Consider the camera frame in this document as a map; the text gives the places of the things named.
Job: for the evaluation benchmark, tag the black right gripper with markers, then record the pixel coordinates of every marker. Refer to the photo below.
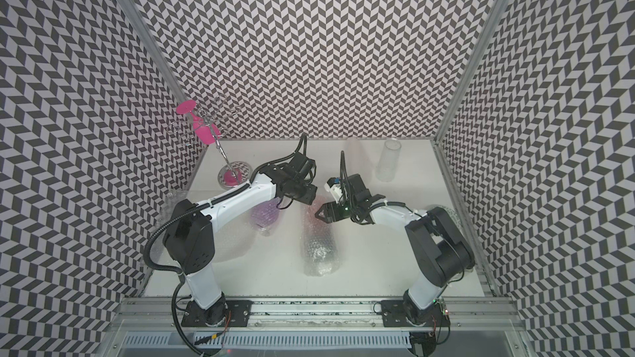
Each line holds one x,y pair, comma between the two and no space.
327,207

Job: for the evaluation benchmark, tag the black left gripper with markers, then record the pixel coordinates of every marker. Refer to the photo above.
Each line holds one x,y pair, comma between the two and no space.
310,196

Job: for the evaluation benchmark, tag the pink vase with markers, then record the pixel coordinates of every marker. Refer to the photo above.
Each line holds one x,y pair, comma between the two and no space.
319,249

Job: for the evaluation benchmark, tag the blue purple vase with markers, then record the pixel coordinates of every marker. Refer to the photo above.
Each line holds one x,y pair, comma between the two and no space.
265,216

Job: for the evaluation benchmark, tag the clear glass vase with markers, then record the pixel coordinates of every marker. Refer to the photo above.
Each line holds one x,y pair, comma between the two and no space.
388,163

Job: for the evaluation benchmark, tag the clear bubble wrap sheet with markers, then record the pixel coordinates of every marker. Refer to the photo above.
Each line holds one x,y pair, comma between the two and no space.
189,234

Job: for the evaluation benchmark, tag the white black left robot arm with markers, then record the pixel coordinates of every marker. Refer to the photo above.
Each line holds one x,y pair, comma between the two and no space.
205,292

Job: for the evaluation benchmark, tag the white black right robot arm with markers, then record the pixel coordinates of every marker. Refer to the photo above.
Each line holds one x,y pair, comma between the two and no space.
439,247

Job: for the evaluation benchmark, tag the clear wrapped vase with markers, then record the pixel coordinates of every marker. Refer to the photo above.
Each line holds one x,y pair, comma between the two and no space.
357,159

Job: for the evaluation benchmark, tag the pink plastic wine glass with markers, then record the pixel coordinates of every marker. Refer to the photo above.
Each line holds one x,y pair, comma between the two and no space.
203,127

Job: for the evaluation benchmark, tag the green patterned bowl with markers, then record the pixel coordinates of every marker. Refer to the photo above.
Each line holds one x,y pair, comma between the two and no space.
453,215

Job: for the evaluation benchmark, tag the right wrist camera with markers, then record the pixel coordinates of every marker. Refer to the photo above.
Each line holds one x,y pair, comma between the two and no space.
334,187

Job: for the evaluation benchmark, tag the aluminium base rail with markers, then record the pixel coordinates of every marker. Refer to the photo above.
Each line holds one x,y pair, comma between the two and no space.
319,314

